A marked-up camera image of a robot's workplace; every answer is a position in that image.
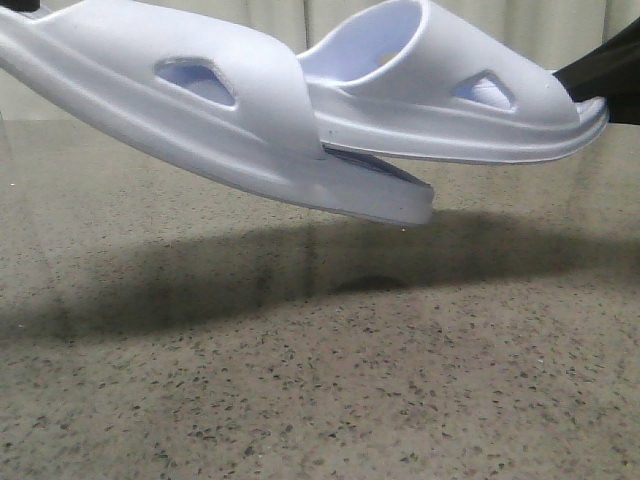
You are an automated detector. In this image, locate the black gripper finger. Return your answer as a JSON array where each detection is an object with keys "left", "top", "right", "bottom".
[
  {"left": 8, "top": 0, "right": 41, "bottom": 11},
  {"left": 554, "top": 21, "right": 640, "bottom": 125}
]

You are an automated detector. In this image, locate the pale blue slipper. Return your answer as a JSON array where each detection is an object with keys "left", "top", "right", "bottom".
[
  {"left": 299, "top": 1, "right": 609, "bottom": 164},
  {"left": 1, "top": 1, "right": 433, "bottom": 226}
]

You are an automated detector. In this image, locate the beige curtain backdrop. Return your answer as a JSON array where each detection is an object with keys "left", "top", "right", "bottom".
[{"left": 0, "top": 0, "right": 640, "bottom": 123}]

